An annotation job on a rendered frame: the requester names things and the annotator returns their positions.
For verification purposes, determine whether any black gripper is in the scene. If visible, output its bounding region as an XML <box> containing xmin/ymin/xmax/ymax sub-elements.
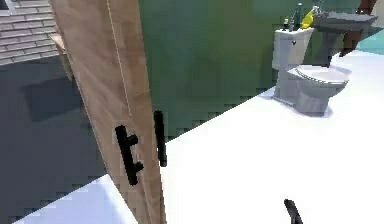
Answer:
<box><xmin>283</xmin><ymin>198</ymin><xmax>305</xmax><ymax>224</ymax></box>

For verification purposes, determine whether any white toilet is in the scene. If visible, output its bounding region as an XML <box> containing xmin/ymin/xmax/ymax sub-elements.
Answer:
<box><xmin>271</xmin><ymin>26</ymin><xmax>351</xmax><ymax>118</ymax></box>

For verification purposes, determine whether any yellow spray bottle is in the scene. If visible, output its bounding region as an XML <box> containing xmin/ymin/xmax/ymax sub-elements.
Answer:
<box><xmin>300</xmin><ymin>7</ymin><xmax>318</xmax><ymax>31</ymax></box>

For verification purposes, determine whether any teal bottle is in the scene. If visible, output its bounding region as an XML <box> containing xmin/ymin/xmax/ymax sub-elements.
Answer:
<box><xmin>292</xmin><ymin>2</ymin><xmax>305</xmax><ymax>32</ymax></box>

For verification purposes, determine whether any light wooden room door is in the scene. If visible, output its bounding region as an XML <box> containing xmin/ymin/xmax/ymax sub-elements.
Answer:
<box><xmin>48</xmin><ymin>0</ymin><xmax>168</xmax><ymax>224</ymax></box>

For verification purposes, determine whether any light wooden table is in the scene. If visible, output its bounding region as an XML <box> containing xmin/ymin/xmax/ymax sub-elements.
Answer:
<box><xmin>49</xmin><ymin>32</ymin><xmax>75</xmax><ymax>82</ymax></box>

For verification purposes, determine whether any black door handle bar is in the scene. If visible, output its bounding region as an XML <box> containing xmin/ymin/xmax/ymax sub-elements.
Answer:
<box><xmin>153</xmin><ymin>110</ymin><xmax>168</xmax><ymax>168</ymax></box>
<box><xmin>114</xmin><ymin>124</ymin><xmax>145</xmax><ymax>187</ymax></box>

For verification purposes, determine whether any grey pedestal sink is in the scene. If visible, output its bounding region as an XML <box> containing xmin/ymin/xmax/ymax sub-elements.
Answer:
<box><xmin>312</xmin><ymin>10</ymin><xmax>380</xmax><ymax>68</ymax></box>

